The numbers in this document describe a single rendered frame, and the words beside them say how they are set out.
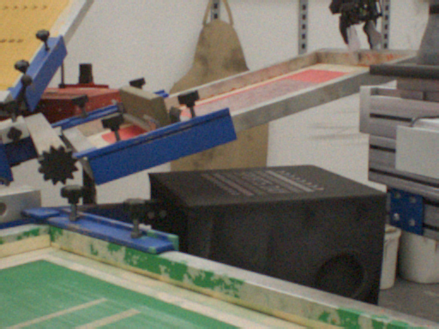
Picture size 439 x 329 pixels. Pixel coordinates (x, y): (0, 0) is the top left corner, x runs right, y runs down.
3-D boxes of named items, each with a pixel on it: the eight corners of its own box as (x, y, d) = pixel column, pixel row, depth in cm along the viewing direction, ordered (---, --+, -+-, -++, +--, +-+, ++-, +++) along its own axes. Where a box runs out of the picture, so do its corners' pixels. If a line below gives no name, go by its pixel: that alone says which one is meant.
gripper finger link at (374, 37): (383, 57, 189) (369, 23, 187) (372, 57, 195) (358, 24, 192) (393, 51, 190) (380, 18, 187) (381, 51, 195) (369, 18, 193)
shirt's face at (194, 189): (311, 165, 218) (311, 164, 218) (387, 194, 177) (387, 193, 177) (147, 174, 205) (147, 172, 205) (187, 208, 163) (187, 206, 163)
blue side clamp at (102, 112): (171, 113, 213) (163, 89, 211) (174, 115, 208) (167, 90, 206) (66, 146, 206) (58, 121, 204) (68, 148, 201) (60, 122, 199)
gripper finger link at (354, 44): (357, 63, 187) (354, 26, 186) (345, 63, 193) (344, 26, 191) (368, 62, 188) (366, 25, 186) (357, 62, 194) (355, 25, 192)
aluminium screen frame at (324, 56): (325, 60, 222) (322, 47, 221) (436, 67, 167) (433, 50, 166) (63, 142, 204) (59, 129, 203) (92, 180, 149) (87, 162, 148)
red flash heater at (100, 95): (34, 110, 329) (33, 83, 327) (135, 113, 319) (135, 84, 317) (-45, 126, 271) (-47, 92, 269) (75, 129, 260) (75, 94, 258)
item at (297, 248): (361, 315, 189) (365, 187, 184) (378, 328, 181) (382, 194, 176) (181, 336, 176) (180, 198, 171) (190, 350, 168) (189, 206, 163)
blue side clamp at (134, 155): (230, 136, 160) (221, 104, 158) (237, 140, 155) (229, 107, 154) (93, 182, 153) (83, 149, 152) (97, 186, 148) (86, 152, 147)
